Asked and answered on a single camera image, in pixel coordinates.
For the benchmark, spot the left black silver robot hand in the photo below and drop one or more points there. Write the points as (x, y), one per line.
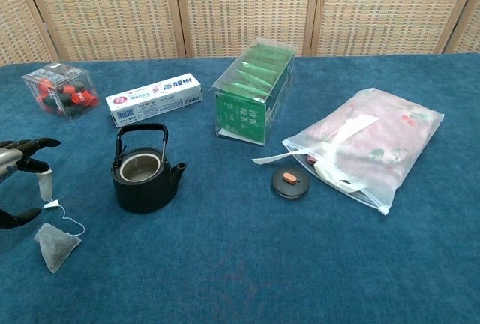
(15, 155)

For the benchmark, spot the black cast iron teapot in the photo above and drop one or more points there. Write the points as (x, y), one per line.
(150, 192)

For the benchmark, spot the clear box green packets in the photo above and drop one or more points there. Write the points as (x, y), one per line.
(243, 114)

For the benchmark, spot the black teapot lid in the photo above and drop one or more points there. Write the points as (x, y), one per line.
(290, 187)

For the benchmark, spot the zip bag with pink cloth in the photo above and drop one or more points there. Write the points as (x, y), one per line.
(375, 147)

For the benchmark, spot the clear box red black capsules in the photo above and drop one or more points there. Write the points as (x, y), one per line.
(62, 91)

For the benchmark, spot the white toothpaste box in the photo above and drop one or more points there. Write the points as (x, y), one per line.
(153, 101)

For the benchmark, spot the woven bamboo folding screen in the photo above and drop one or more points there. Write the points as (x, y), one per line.
(240, 9)

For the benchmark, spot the blue carpet table cover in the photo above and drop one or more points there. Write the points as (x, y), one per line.
(262, 264)

